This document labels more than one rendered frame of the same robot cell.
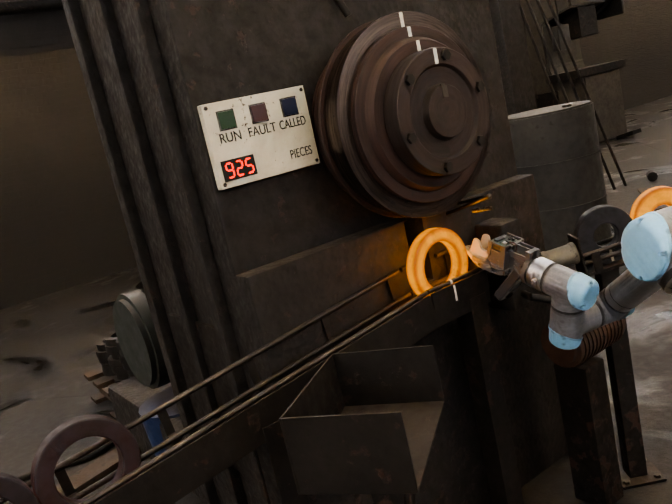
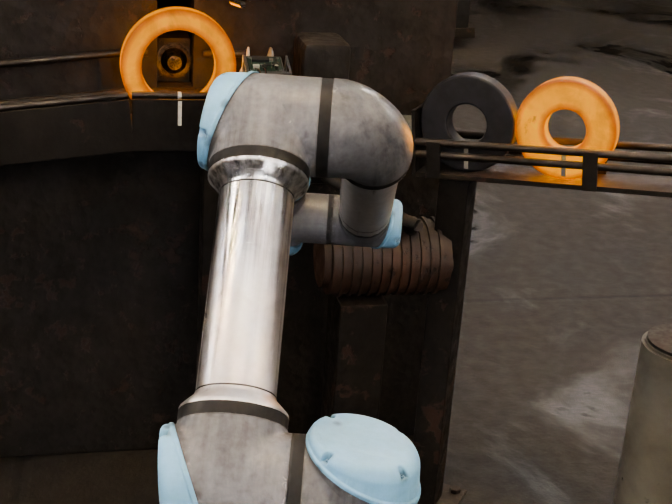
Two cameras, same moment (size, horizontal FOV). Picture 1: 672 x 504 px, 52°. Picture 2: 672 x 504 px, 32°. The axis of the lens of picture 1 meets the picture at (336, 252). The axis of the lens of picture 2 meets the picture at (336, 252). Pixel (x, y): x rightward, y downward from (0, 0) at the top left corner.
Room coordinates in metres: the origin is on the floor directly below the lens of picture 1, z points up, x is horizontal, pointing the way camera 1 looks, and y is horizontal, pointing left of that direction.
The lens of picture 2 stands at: (0.02, -1.15, 1.18)
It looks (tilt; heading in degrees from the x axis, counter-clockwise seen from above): 22 degrees down; 21
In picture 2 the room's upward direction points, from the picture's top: 4 degrees clockwise
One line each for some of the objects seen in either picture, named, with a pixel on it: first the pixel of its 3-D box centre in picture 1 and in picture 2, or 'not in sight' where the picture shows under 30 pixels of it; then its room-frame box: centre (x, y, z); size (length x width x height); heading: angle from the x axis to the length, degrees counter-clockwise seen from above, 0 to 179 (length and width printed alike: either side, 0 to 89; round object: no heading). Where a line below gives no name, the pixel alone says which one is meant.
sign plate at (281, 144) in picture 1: (262, 136); not in sight; (1.55, 0.10, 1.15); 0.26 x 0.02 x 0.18; 124
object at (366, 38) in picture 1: (410, 117); not in sight; (1.65, -0.24, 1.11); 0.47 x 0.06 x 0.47; 124
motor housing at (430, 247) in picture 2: (594, 402); (375, 365); (1.72, -0.59, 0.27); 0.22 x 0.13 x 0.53; 124
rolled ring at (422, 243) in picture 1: (438, 265); (178, 65); (1.65, -0.24, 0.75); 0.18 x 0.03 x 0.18; 125
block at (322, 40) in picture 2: (502, 263); (318, 107); (1.79, -0.43, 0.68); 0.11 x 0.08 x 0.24; 34
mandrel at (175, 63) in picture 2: not in sight; (171, 51); (1.78, -0.15, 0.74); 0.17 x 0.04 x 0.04; 34
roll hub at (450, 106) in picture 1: (439, 112); not in sight; (1.57, -0.29, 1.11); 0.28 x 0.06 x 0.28; 124
